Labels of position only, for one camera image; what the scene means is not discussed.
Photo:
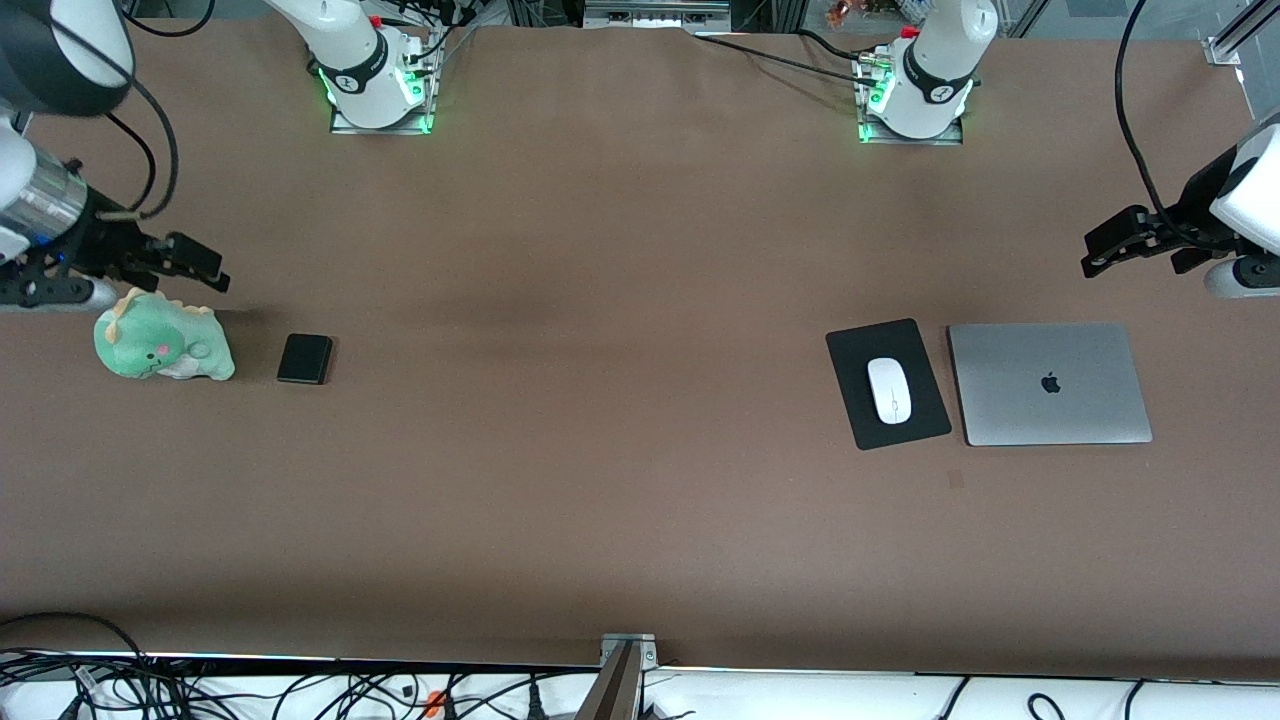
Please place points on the black mouse pad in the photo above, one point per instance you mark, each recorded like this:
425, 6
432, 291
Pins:
850, 400

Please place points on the aluminium corner bracket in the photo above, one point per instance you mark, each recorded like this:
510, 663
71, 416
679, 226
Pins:
1222, 50

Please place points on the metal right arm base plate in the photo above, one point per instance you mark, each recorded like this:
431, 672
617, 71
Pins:
380, 122

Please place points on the green dinosaur plush toy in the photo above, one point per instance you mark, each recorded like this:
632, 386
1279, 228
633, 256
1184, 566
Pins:
160, 340

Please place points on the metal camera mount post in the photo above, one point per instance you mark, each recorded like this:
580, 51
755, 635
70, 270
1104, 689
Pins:
618, 680

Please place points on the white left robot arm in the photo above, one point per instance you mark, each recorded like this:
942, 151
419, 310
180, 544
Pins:
935, 60

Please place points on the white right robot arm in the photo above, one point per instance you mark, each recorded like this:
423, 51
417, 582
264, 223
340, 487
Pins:
350, 50

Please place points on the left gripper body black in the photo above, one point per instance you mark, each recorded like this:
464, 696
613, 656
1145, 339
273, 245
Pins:
1190, 215

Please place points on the white computer mouse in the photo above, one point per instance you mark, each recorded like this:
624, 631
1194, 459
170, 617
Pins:
889, 390

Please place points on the grey metal box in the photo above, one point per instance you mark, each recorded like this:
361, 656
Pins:
655, 12

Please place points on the black phone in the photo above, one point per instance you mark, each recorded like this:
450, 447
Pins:
304, 359

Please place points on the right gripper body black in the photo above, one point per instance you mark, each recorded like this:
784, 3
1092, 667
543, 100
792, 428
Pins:
98, 240

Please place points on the silver laptop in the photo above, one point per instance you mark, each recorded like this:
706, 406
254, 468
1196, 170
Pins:
1050, 384

